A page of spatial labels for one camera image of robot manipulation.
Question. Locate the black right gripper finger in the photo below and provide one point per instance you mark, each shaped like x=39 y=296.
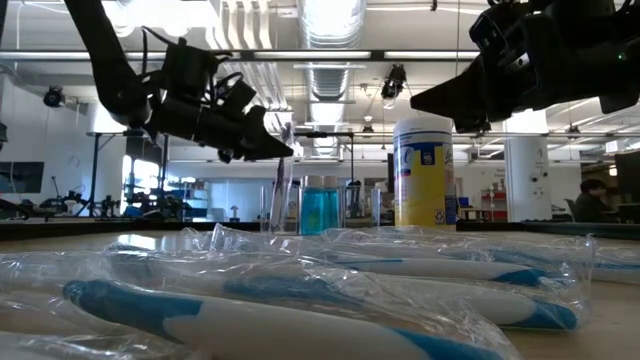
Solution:
x=475 y=116
x=465 y=87

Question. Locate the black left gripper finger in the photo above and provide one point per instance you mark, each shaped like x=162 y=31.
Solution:
x=265 y=155
x=260 y=132

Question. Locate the pink white toothbrush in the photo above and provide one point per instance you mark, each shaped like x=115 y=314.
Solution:
x=282 y=190

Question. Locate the small teal mouthwash bottle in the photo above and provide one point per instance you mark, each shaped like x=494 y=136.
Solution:
x=312 y=210
x=332 y=210

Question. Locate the blue white toothbrush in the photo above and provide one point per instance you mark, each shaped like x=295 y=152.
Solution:
x=275 y=330
x=617 y=274
x=450 y=270
x=555 y=252
x=500 y=307
x=400 y=254

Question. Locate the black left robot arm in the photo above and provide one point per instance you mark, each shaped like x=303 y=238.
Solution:
x=115 y=85

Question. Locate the black background robot arm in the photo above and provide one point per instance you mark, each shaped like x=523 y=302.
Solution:
x=111 y=206

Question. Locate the blue storage shelf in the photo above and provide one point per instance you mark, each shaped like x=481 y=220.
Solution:
x=195 y=200

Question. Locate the white round column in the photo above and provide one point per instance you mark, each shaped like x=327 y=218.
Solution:
x=527 y=175

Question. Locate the red storage shelf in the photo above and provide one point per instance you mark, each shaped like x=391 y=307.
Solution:
x=495 y=200

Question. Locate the yellow white disinfecting wipes canister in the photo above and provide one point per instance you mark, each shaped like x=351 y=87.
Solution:
x=425 y=200

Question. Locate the black desk monitor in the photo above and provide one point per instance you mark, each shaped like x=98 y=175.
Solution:
x=629 y=175

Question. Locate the person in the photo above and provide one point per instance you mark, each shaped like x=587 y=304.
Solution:
x=592 y=205

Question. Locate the black ceiling spotlight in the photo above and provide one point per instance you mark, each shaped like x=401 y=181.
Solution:
x=53 y=96

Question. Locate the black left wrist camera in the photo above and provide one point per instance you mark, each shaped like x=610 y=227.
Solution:
x=241 y=96

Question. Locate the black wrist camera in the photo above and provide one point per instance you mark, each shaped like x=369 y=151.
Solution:
x=487 y=32
x=241 y=96

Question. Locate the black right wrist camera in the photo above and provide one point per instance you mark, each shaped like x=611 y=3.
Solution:
x=487 y=32

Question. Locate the black hanging camera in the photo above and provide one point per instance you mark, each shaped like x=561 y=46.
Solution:
x=395 y=80

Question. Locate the silver ceiling air duct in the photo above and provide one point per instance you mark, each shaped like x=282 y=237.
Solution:
x=330 y=85

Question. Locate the black aluminium table frame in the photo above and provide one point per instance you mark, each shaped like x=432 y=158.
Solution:
x=100 y=229

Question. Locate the dark wall screen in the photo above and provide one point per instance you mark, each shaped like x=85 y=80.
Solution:
x=22 y=177

